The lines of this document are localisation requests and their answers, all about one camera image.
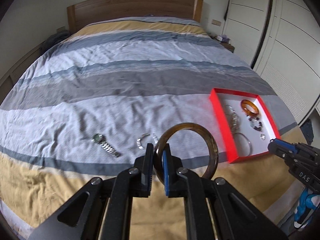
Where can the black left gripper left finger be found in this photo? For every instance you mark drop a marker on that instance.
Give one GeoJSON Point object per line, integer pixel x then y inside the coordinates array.
{"type": "Point", "coordinates": [143, 180]}

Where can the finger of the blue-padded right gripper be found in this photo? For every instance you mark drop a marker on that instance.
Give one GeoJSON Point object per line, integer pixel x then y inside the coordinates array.
{"type": "Point", "coordinates": [281, 148]}

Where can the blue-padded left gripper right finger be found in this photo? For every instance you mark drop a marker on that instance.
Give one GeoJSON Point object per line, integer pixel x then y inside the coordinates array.
{"type": "Point", "coordinates": [173, 183]}

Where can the brown tortoiseshell bangle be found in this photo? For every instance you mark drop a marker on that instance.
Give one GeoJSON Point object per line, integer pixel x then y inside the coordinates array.
{"type": "Point", "coordinates": [193, 144]}

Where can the thin silver bangle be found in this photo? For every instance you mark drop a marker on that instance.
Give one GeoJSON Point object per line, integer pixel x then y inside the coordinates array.
{"type": "Point", "coordinates": [243, 144]}

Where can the red jewelry box tray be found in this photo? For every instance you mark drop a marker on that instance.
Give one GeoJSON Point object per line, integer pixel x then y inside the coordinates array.
{"type": "Point", "coordinates": [260, 130]}

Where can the silver watch green dial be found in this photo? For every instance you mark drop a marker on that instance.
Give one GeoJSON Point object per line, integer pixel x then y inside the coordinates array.
{"type": "Point", "coordinates": [101, 140]}

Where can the orange amber bangle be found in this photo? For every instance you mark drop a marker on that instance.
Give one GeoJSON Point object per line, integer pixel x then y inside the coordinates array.
{"type": "Point", "coordinates": [249, 108]}

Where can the striped bed duvet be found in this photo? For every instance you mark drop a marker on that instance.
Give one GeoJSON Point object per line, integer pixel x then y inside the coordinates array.
{"type": "Point", "coordinates": [125, 78]}

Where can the wooden nightstand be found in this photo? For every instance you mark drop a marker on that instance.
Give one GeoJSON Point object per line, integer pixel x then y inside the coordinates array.
{"type": "Point", "coordinates": [225, 45]}

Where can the white sliding wardrobe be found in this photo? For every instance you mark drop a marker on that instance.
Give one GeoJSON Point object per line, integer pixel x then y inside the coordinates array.
{"type": "Point", "coordinates": [279, 39]}

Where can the dark clothes pile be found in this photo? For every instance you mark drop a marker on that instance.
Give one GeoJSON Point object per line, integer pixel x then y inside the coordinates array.
{"type": "Point", "coordinates": [54, 39]}

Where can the low wooden side cabinet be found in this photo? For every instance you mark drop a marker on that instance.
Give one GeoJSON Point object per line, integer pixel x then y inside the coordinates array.
{"type": "Point", "coordinates": [17, 70]}

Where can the wooden headboard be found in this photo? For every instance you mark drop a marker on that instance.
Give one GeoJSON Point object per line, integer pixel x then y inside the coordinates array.
{"type": "Point", "coordinates": [91, 11]}

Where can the wall power outlet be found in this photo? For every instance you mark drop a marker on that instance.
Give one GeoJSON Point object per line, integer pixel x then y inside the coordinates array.
{"type": "Point", "coordinates": [60, 29]}

